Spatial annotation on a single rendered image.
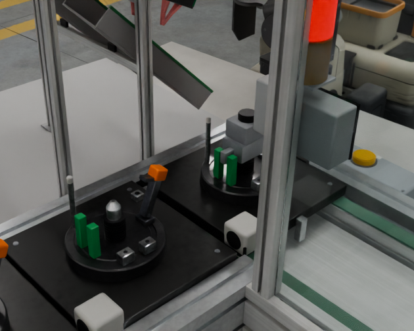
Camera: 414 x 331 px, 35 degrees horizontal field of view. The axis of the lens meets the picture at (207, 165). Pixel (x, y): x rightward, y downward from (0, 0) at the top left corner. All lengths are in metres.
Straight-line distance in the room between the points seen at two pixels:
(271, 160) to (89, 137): 0.71
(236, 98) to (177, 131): 0.21
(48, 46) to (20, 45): 3.19
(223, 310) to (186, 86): 0.47
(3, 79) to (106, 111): 2.28
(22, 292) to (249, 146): 0.39
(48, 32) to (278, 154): 0.39
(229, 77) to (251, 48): 2.41
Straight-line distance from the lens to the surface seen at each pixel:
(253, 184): 1.01
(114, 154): 1.35
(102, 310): 0.82
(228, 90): 1.60
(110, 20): 1.08
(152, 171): 0.91
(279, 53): 0.70
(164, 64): 1.16
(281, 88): 0.71
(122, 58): 1.15
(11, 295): 0.89
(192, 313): 0.86
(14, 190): 1.27
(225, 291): 0.89
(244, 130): 0.99
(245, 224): 0.95
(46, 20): 0.96
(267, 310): 0.89
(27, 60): 3.96
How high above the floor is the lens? 1.57
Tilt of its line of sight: 33 degrees down
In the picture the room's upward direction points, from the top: 2 degrees clockwise
